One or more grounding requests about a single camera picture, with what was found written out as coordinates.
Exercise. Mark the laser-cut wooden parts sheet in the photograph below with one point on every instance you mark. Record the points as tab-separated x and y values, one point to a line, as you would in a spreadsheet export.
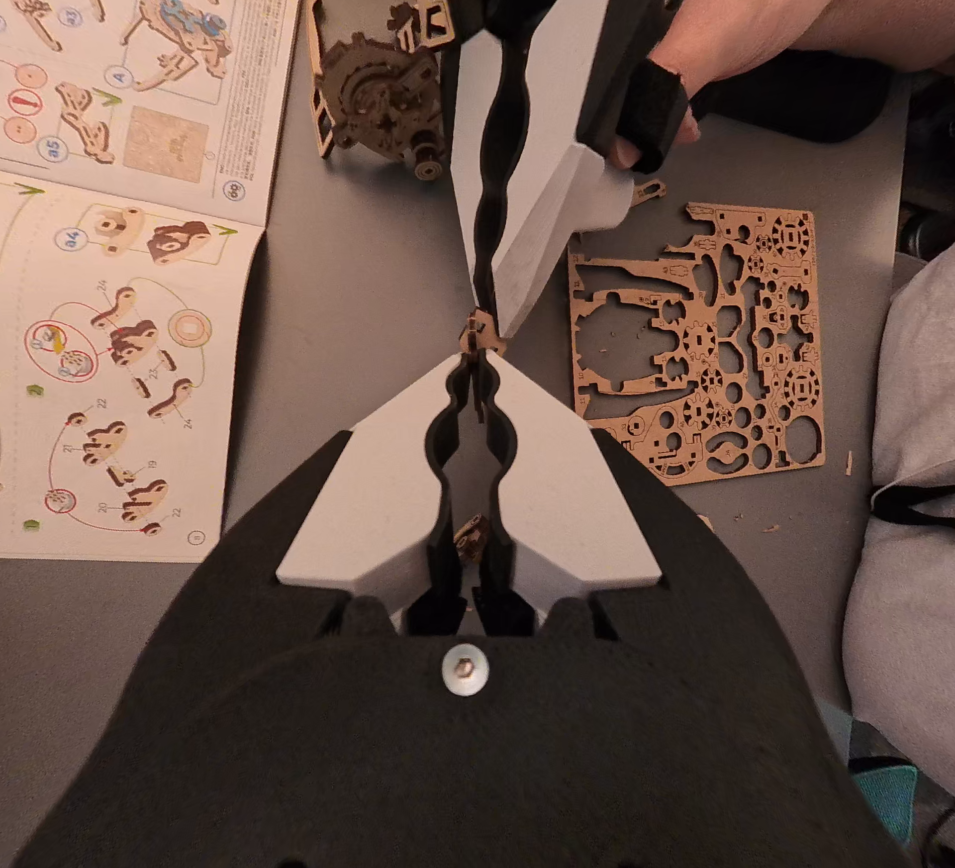
634	360

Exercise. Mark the small light wooden part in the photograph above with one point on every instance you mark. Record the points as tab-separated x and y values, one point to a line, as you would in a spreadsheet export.
483	331

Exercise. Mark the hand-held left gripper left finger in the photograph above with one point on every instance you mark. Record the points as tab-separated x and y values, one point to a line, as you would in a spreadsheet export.
358	502

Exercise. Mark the teal cloth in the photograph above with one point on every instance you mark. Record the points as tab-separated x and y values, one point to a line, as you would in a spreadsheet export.
888	782

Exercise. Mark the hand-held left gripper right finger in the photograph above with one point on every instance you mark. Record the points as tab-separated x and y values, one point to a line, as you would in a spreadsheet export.
582	502

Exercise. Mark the illustrated instruction booklet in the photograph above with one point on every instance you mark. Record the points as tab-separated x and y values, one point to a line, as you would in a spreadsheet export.
186	360

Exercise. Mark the wooden mechanical model assembly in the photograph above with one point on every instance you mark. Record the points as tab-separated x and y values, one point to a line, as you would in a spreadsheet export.
373	84

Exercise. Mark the person's grey clothing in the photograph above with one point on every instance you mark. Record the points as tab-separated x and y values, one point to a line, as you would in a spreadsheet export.
910	398

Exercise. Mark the small wooden link piece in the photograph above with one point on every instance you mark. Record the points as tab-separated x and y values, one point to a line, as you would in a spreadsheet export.
647	193

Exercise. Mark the thin dark wooden part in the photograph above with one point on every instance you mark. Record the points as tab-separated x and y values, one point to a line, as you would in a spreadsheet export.
475	390

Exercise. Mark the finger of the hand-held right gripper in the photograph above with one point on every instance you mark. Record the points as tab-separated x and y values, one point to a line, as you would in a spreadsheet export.
464	137
559	159

